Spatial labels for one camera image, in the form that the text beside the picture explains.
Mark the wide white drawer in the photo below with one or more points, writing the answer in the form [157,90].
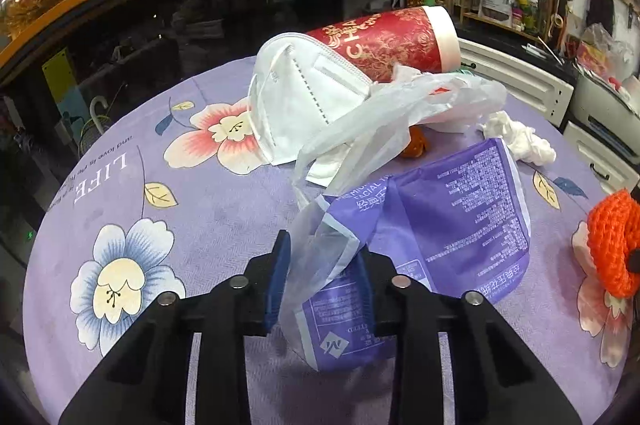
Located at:
[515,80]

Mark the white printer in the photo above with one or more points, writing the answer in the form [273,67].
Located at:
[605,115]

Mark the crumpled white tissue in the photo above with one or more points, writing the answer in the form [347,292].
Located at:
[520,140]

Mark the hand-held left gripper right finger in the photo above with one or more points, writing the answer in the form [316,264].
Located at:
[365,295]

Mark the translucent white plastic bag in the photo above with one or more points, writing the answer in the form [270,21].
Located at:
[370,125]

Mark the small orange scrap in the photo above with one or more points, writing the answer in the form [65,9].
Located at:
[415,142]

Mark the bag of colourful snacks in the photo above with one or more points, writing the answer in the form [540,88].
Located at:
[600,50]

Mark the purple tissue packet wrapper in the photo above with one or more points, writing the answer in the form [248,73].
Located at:
[450,215]

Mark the red patterned paper cup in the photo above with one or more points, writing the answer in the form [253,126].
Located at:
[395,40]

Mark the white cabinet drawer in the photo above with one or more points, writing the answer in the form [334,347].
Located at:
[600,157]

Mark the orange crocheted toy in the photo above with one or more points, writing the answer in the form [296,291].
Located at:
[615,235]

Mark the white face mask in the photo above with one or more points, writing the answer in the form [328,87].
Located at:
[295,105]

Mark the purple floral tablecloth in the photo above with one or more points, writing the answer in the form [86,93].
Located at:
[200,205]

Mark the yellow and teal box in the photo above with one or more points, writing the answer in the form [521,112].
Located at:
[62,80]

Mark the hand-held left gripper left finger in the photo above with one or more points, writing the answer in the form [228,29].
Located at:
[277,285]

